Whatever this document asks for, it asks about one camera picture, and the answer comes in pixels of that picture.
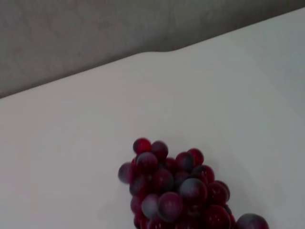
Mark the red grape bunch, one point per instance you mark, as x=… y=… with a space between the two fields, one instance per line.
x=181 y=190

